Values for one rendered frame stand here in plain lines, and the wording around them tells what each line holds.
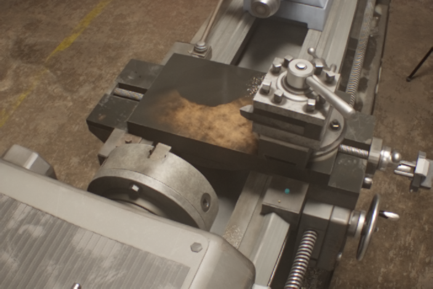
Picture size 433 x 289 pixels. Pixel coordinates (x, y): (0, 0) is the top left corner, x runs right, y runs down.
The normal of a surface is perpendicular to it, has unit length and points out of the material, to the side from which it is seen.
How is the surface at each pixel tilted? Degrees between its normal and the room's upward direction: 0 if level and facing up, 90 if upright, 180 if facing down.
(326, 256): 90
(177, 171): 28
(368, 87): 0
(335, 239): 90
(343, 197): 90
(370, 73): 0
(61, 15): 0
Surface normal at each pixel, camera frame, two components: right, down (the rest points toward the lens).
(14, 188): -0.01, -0.71
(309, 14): -0.35, 0.67
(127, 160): -0.29, -0.75
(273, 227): 0.54, -0.43
